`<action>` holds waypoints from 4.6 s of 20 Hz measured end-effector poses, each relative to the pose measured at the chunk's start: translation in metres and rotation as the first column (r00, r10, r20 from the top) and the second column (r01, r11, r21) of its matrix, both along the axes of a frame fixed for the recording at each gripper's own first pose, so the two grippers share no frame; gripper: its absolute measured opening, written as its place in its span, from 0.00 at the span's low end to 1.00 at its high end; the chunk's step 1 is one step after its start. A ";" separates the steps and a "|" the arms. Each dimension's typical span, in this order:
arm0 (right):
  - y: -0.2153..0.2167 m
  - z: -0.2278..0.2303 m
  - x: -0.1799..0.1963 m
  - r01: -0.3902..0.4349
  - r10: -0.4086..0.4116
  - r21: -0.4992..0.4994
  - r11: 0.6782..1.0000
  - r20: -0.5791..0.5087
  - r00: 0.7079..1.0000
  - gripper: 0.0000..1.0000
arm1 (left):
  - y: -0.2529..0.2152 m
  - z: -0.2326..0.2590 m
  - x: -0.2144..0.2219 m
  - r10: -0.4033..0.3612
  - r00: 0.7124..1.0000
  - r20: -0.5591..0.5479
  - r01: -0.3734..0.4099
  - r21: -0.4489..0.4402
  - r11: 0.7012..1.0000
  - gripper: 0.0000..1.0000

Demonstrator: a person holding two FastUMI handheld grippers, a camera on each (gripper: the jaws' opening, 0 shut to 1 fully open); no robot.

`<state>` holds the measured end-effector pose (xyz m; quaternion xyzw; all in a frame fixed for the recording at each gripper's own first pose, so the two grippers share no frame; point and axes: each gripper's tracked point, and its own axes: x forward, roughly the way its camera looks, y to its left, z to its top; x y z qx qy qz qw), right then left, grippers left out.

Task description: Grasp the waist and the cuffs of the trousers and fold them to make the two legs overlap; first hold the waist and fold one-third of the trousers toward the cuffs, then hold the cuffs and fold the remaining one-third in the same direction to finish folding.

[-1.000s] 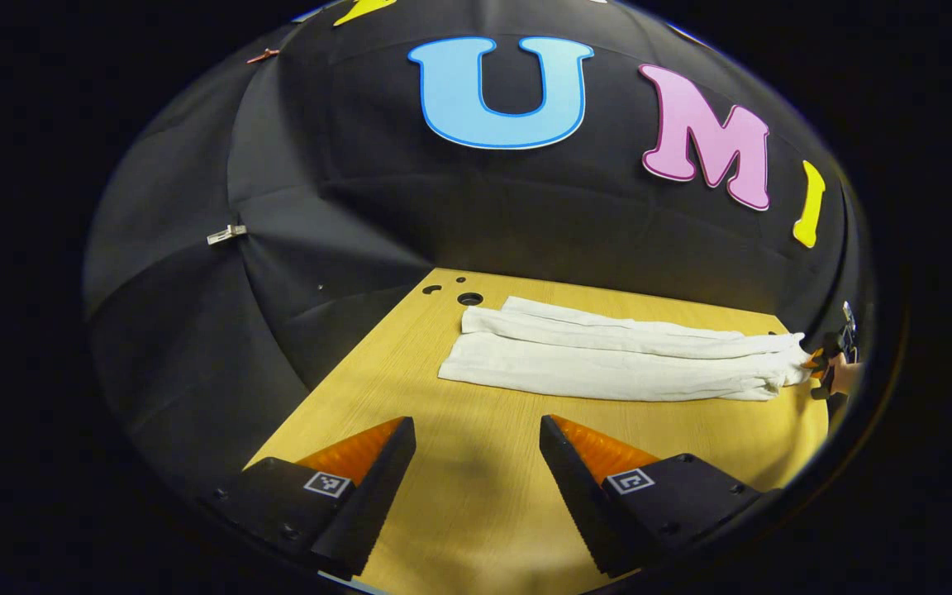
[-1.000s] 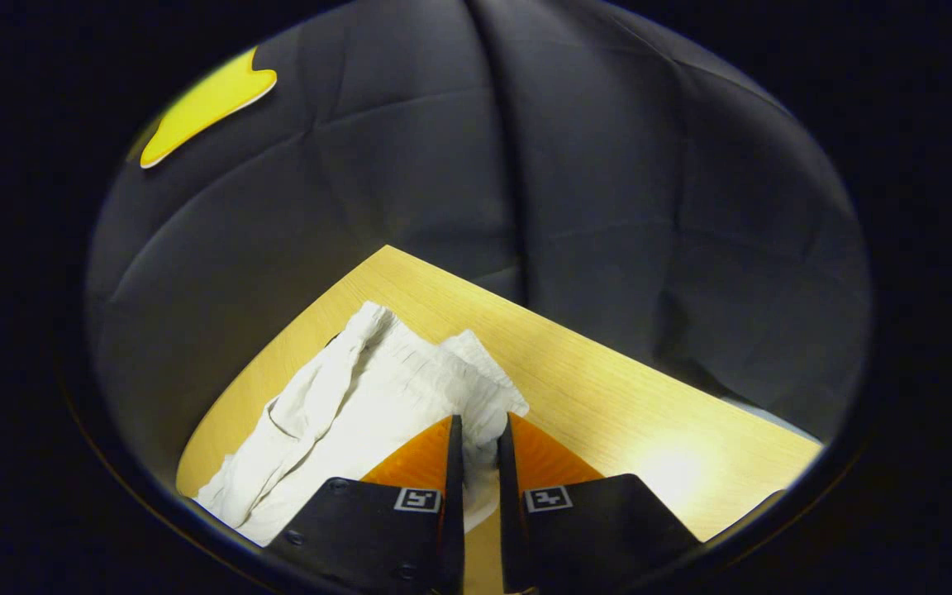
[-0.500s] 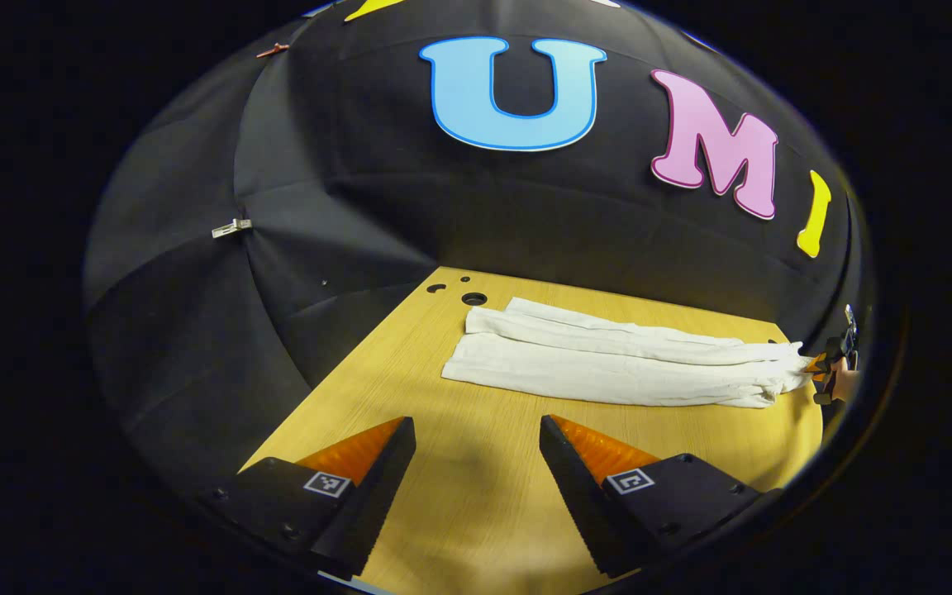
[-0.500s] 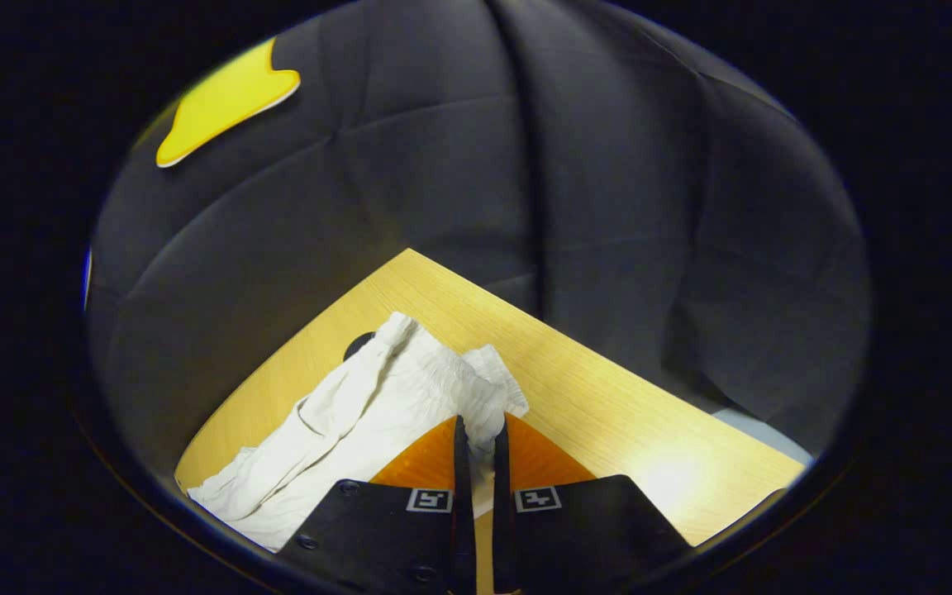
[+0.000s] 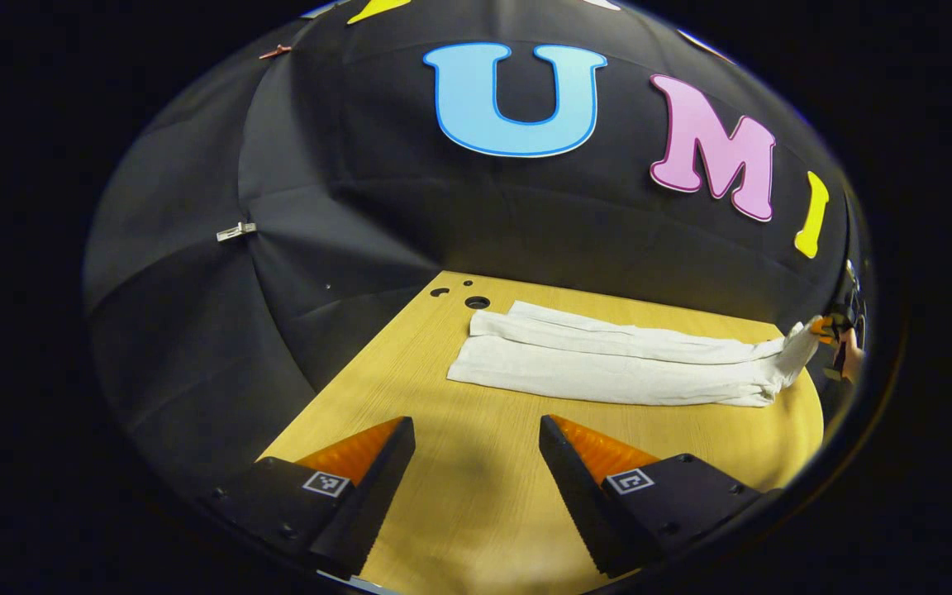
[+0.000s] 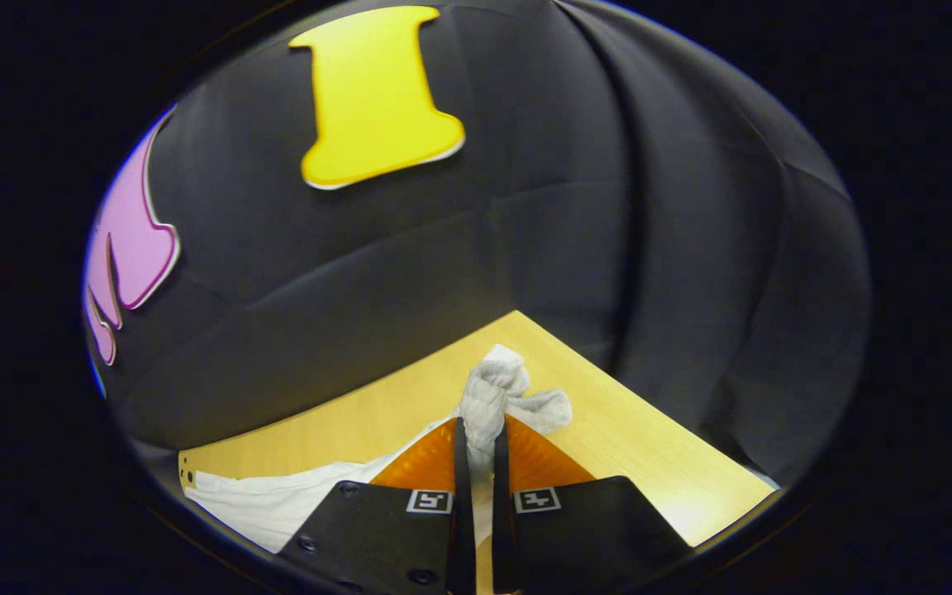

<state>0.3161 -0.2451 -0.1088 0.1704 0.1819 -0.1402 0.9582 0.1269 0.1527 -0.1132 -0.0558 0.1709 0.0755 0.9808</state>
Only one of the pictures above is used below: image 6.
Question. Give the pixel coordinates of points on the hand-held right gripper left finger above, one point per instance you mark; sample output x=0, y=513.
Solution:
x=464, y=512

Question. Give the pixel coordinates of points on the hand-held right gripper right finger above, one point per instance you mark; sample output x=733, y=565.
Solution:
x=503, y=512

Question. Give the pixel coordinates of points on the white jeans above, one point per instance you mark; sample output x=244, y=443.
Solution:
x=261, y=504

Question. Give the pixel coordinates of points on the black backdrop cloth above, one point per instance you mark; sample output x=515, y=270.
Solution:
x=525, y=248

